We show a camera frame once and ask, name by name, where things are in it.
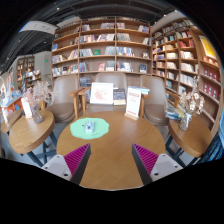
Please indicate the small white table sign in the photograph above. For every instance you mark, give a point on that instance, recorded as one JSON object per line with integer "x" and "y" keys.
{"x": 26, "y": 107}

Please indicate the tall wooden bookshelf with poster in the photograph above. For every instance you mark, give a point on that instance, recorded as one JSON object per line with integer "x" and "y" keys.
{"x": 183, "y": 60}

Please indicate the light blue book stack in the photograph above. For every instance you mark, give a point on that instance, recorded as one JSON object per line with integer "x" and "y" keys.
{"x": 144, "y": 89}

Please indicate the stack of colourful books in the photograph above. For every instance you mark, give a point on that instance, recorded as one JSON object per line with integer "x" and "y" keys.
{"x": 174, "y": 113}

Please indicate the transparent computer mouse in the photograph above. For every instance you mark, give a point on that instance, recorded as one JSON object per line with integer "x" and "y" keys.
{"x": 89, "y": 126}

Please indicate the small distant bookshelf unit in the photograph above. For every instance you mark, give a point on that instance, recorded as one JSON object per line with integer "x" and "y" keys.
{"x": 28, "y": 71}

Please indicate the round wooden side table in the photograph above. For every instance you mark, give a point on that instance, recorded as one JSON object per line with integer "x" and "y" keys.
{"x": 31, "y": 135}
{"x": 191, "y": 138}

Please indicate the glass vase with pale flowers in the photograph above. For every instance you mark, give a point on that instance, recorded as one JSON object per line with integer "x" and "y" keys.
{"x": 185, "y": 121}

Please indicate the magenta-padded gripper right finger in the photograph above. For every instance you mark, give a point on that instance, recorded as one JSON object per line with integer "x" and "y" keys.
{"x": 146, "y": 159}

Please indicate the dark book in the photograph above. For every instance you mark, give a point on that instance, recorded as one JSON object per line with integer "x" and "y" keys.
{"x": 119, "y": 96}

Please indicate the wide wooden bookshelf unit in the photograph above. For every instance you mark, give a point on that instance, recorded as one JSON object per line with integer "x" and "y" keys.
{"x": 100, "y": 46}

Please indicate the brown armchair with wooden arms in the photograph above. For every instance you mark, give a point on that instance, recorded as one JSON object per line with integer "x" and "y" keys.
{"x": 63, "y": 106}
{"x": 111, "y": 78}
{"x": 155, "y": 106}

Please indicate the green blob-shaped mouse pad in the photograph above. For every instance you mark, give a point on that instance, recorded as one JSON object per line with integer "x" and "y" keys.
{"x": 101, "y": 128}

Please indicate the white sign on wooden base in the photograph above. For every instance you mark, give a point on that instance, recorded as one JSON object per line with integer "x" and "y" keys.
{"x": 133, "y": 101}

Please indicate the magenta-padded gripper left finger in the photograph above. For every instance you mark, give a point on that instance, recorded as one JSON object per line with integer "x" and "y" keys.
{"x": 76, "y": 159}

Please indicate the white framed picture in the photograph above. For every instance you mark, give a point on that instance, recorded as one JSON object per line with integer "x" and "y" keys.
{"x": 101, "y": 93}

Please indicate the glass vase with pink flowers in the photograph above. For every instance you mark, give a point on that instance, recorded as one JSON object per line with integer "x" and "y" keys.
{"x": 36, "y": 115}

